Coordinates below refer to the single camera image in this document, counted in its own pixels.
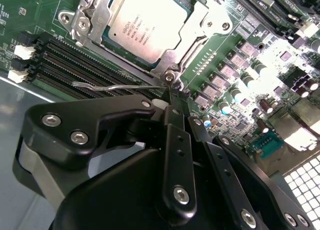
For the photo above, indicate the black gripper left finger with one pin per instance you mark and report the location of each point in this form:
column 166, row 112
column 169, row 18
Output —
column 62, row 139

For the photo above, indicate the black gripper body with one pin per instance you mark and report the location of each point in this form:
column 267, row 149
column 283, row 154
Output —
column 120, row 197

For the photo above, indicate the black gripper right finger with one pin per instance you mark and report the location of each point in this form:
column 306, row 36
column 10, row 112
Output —
column 220, row 165

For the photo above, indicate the silver green CPU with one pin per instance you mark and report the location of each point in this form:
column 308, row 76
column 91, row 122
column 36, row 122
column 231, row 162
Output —
column 150, row 27

